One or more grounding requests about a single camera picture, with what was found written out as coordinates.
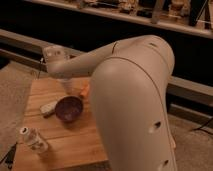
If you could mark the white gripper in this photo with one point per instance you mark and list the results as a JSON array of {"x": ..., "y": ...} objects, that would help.
[{"x": 68, "y": 86}]

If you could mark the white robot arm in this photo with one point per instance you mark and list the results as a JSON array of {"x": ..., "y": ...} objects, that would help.
[{"x": 128, "y": 82}]

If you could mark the dark purple bowl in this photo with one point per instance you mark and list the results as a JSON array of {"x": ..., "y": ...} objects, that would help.
[{"x": 68, "y": 108}]

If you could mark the wooden board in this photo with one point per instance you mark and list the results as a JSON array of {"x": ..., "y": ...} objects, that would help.
[{"x": 72, "y": 144}]

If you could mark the clear plastic bottle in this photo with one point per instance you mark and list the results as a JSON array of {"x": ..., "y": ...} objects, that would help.
[{"x": 32, "y": 138}]

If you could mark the black object at floor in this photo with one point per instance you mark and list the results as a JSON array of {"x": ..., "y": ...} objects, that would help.
[{"x": 8, "y": 158}]

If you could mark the cluttered wooden shelf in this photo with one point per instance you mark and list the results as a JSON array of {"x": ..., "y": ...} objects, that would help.
[{"x": 130, "y": 11}]

